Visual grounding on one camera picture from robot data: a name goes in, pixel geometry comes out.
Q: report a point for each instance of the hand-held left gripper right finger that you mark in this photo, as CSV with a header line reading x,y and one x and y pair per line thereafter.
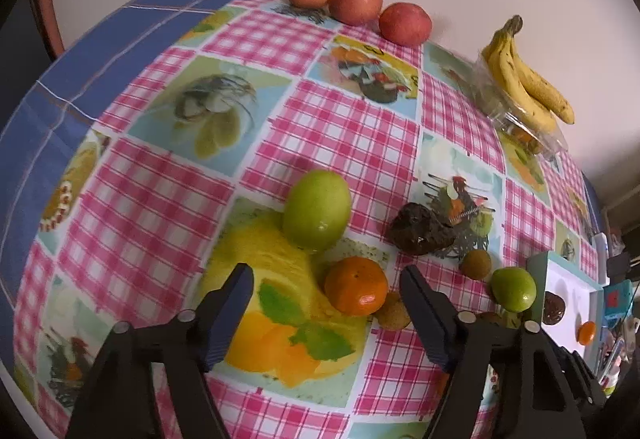
x,y
425,314

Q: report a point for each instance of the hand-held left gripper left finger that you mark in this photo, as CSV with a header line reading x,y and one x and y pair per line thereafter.
x,y
232,309

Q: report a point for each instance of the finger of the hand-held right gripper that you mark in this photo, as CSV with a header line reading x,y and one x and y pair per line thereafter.
x,y
582,371

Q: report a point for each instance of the mandarin orange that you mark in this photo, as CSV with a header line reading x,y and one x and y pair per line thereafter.
x,y
356,286
587,332

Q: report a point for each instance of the dark wrinkled passion fruit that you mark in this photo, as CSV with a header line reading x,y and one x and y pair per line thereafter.
x,y
554,309
420,230

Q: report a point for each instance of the white tray with teal rim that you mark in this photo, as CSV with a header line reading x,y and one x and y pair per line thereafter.
x,y
575,296

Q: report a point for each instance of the small green apple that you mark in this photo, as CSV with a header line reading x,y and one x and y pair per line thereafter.
x,y
513,289

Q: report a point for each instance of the small brown kiwi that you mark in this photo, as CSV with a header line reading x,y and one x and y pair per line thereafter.
x,y
391,313
475,264

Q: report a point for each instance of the teal box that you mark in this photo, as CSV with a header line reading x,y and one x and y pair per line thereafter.
x,y
617,299

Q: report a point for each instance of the black device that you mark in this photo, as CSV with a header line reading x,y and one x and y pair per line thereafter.
x,y
620,264

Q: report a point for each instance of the large green apple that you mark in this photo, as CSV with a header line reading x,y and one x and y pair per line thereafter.
x,y
316,210

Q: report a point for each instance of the white device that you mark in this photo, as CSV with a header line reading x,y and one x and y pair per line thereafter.
x,y
600,241

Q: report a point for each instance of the pink checkered printed tablecloth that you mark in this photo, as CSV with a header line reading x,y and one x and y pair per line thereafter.
x,y
345,129

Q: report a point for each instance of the clear plastic container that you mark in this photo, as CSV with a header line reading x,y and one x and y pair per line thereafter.
x,y
492,106

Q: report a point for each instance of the yellow banana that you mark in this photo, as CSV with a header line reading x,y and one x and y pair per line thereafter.
x,y
547,91
505,74

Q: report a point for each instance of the brown curved chair back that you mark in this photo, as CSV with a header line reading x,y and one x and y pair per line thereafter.
x,y
45,9

